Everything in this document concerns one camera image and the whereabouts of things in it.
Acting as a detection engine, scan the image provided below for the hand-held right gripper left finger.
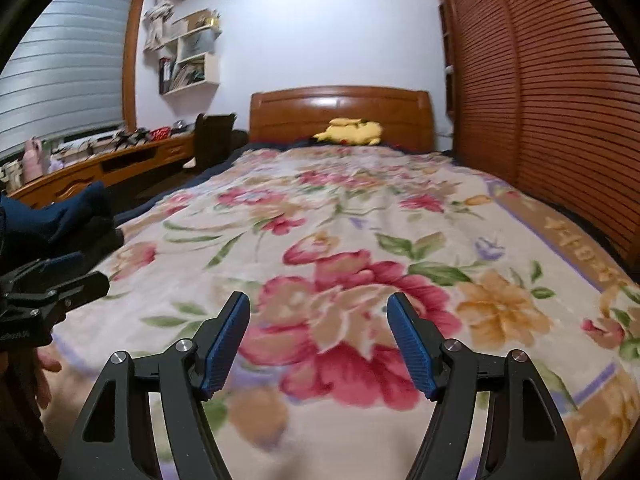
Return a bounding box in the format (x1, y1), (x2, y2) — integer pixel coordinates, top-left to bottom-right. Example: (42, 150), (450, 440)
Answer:
(57, 291), (251, 480)

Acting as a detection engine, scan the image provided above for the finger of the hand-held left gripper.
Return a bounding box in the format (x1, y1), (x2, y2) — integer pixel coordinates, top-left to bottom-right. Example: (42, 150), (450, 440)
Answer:
(0, 271), (111, 326)
(0, 252), (86, 286)

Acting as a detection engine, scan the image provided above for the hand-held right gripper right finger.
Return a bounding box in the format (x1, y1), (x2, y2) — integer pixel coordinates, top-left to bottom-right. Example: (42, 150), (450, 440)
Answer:
(386, 292), (581, 480)

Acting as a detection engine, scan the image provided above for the navy blue blazer jacket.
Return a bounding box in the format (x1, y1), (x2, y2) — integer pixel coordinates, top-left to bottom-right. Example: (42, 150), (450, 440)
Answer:
(0, 181), (115, 273)

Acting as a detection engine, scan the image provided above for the person's left hand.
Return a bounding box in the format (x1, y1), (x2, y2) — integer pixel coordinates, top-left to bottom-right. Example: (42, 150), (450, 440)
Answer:
(32, 347), (63, 409)

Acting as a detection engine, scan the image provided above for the black garment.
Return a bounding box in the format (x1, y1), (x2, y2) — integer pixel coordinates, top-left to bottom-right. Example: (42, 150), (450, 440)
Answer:
(47, 220), (125, 273)

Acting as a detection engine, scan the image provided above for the pink soft toy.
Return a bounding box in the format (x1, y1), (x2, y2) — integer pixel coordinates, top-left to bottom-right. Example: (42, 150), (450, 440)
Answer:
(22, 137), (45, 183)

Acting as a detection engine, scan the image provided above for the wooden desk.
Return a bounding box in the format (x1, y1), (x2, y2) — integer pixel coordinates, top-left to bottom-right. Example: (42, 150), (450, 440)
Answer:
(7, 130), (197, 208)

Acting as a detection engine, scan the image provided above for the floral blanket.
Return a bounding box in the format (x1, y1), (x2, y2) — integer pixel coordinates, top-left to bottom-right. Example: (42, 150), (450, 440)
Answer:
(37, 147), (640, 480)

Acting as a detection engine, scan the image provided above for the black tripod device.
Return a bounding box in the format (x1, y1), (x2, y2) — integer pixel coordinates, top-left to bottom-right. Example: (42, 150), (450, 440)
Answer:
(112, 130), (151, 150)

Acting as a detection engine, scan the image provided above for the grey window blind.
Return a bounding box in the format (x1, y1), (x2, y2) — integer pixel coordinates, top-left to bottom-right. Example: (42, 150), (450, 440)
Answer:
(0, 0), (138, 158)

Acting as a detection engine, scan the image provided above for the dark brown chair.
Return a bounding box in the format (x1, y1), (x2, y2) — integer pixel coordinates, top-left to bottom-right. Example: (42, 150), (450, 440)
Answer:
(194, 112), (236, 168)

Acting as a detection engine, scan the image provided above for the yellow plush toy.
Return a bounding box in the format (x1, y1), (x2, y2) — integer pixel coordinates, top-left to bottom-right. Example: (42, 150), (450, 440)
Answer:
(313, 117), (383, 147)

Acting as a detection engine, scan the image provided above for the row of books and folders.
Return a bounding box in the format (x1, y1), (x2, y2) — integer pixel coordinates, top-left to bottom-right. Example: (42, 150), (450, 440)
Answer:
(160, 57), (206, 93)

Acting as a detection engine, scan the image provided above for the wooden bed headboard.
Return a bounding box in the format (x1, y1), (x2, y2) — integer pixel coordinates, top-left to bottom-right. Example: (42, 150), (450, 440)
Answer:
(248, 86), (435, 153)

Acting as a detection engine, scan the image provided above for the grey paper bag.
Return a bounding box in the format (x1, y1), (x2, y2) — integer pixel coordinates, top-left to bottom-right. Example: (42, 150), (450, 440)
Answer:
(177, 30), (221, 61)

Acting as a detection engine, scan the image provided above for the tied beige curtain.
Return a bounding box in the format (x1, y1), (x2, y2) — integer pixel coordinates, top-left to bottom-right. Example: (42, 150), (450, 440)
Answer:
(143, 0), (191, 52)

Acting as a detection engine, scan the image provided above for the wooden louvered wardrobe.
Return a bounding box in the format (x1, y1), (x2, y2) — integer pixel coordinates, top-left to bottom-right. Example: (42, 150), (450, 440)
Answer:
(432, 0), (640, 271)

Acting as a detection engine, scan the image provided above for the wooden window frame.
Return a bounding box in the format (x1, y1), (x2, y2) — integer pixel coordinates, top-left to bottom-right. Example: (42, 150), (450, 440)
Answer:
(121, 0), (148, 133)

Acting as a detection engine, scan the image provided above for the white wall shelf unit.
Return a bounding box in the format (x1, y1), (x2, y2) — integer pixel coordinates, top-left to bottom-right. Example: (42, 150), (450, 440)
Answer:
(159, 10), (222, 97)

